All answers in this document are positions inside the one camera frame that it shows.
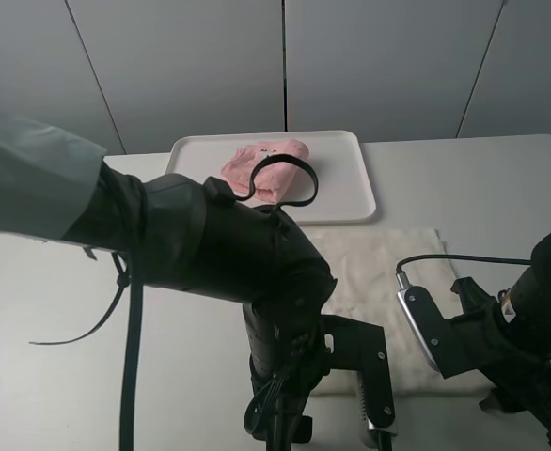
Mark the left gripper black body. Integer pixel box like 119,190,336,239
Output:
243,301,327,450

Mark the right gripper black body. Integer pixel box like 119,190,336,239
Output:
449,277,551,412

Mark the white towel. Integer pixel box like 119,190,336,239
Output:
304,226,493,397

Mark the pink towel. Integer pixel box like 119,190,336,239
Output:
221,139,309,204

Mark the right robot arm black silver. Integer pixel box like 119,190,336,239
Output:
451,233,551,446

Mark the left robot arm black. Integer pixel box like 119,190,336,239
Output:
0,113,336,450

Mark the white rectangular plastic tray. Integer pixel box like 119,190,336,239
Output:
165,131,376,225

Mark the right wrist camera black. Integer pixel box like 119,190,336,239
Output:
397,286,476,379

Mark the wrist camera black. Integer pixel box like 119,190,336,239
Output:
321,315,397,450
397,286,476,379

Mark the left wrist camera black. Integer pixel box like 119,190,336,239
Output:
321,315,397,450

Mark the black cable of left camera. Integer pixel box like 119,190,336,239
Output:
28,154,399,451

